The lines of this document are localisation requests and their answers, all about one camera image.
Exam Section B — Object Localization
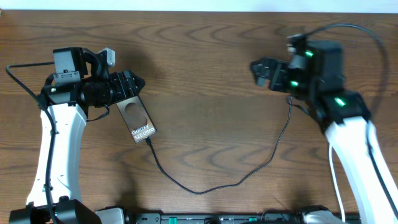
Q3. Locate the white power strip cord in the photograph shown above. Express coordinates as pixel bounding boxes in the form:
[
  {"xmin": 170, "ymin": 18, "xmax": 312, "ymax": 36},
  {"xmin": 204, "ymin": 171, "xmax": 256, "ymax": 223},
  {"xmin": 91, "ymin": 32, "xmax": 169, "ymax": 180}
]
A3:
[{"xmin": 328, "ymin": 144, "xmax": 346, "ymax": 223}]

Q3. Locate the black charging cable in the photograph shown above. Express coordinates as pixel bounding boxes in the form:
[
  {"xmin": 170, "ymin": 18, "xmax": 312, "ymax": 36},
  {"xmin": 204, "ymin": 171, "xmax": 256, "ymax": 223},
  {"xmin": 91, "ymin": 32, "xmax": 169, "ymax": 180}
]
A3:
[{"xmin": 144, "ymin": 95, "xmax": 295, "ymax": 196}]

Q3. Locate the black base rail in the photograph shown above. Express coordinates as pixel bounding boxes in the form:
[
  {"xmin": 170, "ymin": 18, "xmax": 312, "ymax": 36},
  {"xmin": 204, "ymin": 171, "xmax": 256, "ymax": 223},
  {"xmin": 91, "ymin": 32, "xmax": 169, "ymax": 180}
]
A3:
[{"xmin": 124, "ymin": 212, "xmax": 361, "ymax": 224}]

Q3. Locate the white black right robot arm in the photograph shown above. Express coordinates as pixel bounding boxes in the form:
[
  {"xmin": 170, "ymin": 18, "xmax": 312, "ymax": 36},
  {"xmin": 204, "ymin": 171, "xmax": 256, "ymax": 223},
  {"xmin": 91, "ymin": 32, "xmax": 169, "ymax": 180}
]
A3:
[{"xmin": 250, "ymin": 40, "xmax": 397, "ymax": 223}]

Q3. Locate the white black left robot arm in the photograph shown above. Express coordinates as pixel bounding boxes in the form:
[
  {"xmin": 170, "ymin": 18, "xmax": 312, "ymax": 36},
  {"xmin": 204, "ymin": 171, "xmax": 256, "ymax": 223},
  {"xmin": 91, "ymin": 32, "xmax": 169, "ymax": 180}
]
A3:
[{"xmin": 9, "ymin": 70, "xmax": 145, "ymax": 223}]

